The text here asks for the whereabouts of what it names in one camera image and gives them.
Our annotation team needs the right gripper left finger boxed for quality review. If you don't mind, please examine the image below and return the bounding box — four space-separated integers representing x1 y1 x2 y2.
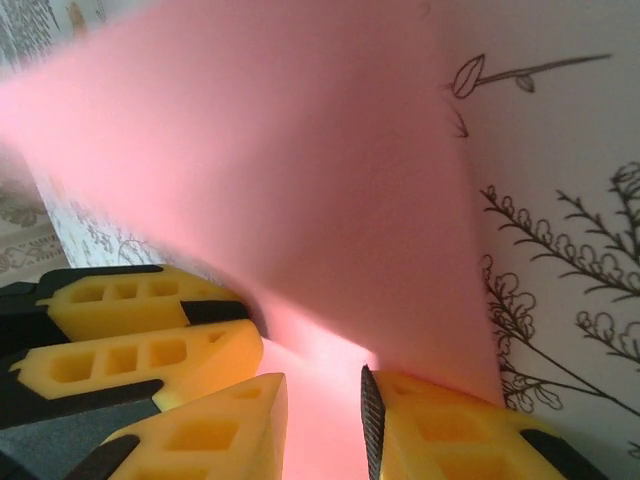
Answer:
62 372 290 480

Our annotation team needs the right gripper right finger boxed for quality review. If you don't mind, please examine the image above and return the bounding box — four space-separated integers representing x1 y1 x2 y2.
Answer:
359 364 609 480

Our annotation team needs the pink square paper sheet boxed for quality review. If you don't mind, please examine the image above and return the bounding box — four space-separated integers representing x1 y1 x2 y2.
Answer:
0 0 504 480

